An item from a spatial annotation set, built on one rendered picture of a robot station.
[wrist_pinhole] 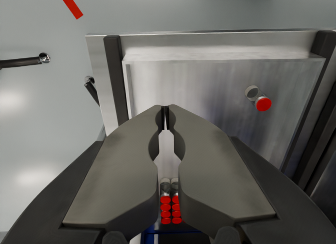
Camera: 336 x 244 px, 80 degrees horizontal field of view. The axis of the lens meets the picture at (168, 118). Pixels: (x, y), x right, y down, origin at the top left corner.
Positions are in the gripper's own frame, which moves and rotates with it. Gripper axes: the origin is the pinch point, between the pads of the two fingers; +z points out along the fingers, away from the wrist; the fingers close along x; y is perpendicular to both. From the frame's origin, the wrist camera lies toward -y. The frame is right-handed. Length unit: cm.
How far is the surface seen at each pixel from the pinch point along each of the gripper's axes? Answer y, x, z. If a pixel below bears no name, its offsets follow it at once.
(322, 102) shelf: 9.5, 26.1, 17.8
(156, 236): 46.0, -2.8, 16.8
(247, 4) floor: -1, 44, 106
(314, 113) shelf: 11.7, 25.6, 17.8
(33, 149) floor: 89, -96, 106
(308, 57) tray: 1.2, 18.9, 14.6
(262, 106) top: 7.3, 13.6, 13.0
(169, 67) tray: 2.9, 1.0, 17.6
